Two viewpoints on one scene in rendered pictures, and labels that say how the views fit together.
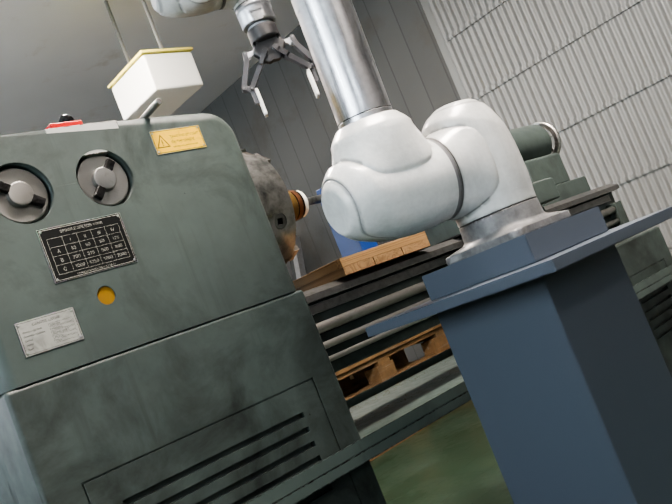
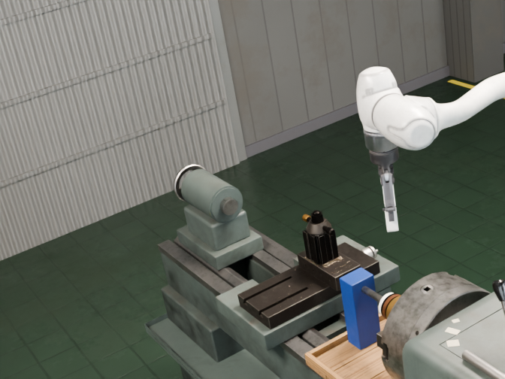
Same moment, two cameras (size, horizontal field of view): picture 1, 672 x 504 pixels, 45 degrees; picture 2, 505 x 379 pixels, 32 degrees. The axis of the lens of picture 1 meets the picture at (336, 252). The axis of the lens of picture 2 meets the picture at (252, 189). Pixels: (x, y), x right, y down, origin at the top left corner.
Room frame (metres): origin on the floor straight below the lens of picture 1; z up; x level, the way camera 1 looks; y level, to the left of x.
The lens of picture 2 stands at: (1.75, 2.08, 2.49)
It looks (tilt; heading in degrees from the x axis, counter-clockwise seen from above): 26 degrees down; 285
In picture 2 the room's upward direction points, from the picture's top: 11 degrees counter-clockwise
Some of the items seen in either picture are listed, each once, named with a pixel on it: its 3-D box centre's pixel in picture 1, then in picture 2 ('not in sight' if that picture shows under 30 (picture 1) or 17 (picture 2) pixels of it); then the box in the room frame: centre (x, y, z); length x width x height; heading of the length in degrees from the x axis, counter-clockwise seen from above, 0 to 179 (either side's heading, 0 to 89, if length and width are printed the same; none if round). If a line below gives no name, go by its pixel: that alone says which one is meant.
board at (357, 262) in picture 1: (339, 273); (385, 355); (2.02, 0.01, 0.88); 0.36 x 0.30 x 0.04; 43
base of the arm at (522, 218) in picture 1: (509, 225); not in sight; (1.53, -0.32, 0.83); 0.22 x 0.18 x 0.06; 132
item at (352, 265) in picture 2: not in sight; (328, 265); (2.20, -0.30, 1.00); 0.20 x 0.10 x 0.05; 133
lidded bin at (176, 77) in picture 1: (156, 85); not in sight; (4.69, 0.62, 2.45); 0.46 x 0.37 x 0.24; 42
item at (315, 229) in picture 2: not in sight; (318, 224); (2.22, -0.32, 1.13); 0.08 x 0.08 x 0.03
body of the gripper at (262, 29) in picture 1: (267, 44); (385, 162); (1.97, -0.03, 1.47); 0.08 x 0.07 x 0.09; 96
